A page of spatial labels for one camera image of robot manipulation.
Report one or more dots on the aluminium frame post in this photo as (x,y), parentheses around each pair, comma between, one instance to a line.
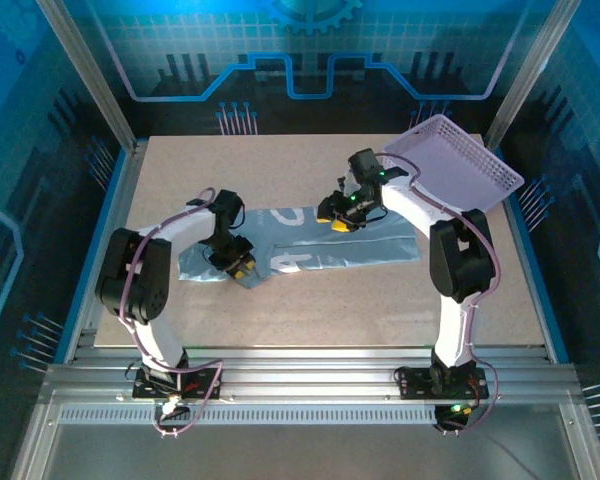
(530,75)
(87,75)

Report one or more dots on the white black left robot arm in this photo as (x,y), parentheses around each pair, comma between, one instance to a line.
(160,340)

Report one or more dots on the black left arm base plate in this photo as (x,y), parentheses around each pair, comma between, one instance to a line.
(205,385)

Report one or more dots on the lavender plastic mesh basket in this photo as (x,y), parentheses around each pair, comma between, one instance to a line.
(455,160)

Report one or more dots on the aluminium side rail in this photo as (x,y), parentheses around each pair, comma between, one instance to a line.
(540,300)
(82,330)

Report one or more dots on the aluminium front crossbeam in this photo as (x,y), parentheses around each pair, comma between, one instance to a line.
(305,375)

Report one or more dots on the light blue printed t-shirt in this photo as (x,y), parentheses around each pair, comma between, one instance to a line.
(330,250)

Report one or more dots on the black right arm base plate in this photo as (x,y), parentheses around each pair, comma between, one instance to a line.
(415,385)

